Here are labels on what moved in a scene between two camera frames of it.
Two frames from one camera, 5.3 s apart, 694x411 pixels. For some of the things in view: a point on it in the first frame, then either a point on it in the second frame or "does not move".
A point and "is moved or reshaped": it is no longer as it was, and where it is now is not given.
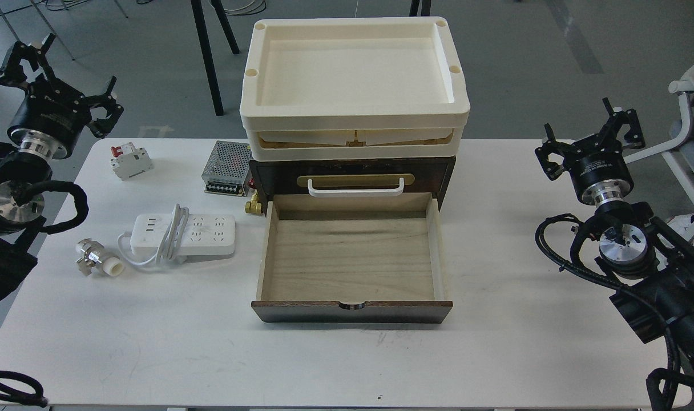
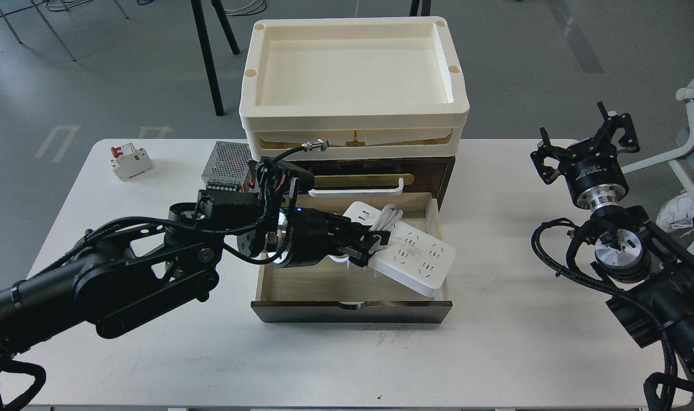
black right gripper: (598, 166) does not move
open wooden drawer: (352, 257) does not move
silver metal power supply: (227, 168) does not move
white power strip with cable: (176, 237) is moved or reshaped
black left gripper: (51, 117) -> (302, 237)
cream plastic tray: (352, 89) does not move
